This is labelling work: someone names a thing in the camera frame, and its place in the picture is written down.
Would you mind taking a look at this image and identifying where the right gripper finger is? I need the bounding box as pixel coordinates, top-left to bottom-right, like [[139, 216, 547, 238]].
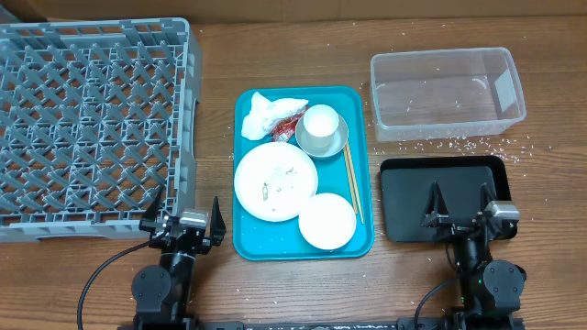
[[480, 182, 496, 211], [423, 181, 449, 220]]

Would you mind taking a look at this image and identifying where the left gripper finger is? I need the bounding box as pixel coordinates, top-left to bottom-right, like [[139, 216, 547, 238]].
[[141, 186, 163, 221], [209, 196, 227, 247]]

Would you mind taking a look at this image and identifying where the small pink bowl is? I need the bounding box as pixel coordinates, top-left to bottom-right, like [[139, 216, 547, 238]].
[[298, 192, 357, 250]]

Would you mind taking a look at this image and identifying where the red snack wrapper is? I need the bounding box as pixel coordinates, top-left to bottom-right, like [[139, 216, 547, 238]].
[[271, 106, 307, 142]]

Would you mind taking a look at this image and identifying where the white napkin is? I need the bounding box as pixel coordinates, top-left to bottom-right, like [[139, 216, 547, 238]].
[[241, 92, 308, 141]]

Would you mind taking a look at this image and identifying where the grey bowl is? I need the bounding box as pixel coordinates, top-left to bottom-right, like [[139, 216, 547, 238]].
[[295, 115, 349, 159]]

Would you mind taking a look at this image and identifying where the white plastic cup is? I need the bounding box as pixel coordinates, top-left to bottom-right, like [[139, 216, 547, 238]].
[[303, 104, 339, 148]]

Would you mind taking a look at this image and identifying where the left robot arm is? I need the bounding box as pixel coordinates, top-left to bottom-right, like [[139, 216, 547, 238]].
[[131, 193, 227, 329]]

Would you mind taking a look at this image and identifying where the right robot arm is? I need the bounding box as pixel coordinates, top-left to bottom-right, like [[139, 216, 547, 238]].
[[413, 181, 527, 330]]

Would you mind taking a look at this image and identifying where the grey dishwasher rack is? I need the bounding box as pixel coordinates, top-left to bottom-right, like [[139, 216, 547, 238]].
[[1, 17, 202, 243]]

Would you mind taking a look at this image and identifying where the black plastic tray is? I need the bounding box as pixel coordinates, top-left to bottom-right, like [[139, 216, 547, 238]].
[[380, 156, 511, 243]]

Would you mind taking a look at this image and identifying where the large white plate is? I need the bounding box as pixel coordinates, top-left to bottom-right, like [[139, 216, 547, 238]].
[[234, 142, 318, 222]]

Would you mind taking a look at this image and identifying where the teal plastic tray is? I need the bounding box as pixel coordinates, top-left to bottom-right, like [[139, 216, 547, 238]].
[[233, 86, 375, 261]]

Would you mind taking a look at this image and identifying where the left wooden chopstick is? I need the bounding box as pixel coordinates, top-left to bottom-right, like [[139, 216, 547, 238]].
[[343, 143, 359, 215]]

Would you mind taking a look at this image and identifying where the wooden chopstick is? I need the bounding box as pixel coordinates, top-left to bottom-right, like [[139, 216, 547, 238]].
[[348, 143, 364, 224], [343, 143, 359, 215]]

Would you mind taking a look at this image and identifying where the right wooden chopstick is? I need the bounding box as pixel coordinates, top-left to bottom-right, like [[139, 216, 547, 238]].
[[348, 143, 364, 224]]

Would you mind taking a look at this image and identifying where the clear plastic bin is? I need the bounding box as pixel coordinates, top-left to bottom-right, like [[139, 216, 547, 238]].
[[370, 48, 526, 142]]

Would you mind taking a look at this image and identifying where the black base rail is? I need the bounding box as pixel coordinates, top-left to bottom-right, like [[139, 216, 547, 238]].
[[117, 317, 526, 330]]

